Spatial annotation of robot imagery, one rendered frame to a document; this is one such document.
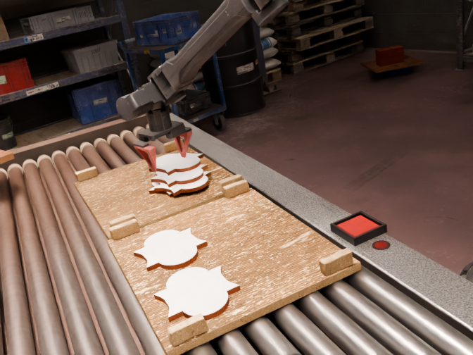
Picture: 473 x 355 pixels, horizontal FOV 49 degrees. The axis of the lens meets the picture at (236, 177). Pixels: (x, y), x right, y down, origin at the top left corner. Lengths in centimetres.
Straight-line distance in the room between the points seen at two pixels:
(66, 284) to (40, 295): 5
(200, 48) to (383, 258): 54
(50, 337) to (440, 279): 64
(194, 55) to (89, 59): 432
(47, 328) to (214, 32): 62
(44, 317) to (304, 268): 46
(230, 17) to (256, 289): 49
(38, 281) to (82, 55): 436
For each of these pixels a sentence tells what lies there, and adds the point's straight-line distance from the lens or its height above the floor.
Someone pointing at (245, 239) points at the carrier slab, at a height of 94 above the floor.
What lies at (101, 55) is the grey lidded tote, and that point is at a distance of 544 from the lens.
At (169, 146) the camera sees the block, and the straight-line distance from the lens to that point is 155.
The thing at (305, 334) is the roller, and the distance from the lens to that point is 79.
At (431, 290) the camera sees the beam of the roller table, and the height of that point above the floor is 91.
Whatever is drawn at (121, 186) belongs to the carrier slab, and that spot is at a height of 94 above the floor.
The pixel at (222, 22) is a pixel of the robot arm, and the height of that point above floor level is 132.
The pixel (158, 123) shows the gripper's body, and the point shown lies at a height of 110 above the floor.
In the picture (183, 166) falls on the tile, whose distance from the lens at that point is 130.
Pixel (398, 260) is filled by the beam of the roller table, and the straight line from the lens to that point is 93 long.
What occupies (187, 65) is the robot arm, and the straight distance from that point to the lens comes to 112.
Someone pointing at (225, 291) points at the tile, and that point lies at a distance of 85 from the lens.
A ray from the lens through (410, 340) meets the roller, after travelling 77.
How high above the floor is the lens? 144
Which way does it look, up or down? 23 degrees down
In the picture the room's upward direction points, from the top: 11 degrees counter-clockwise
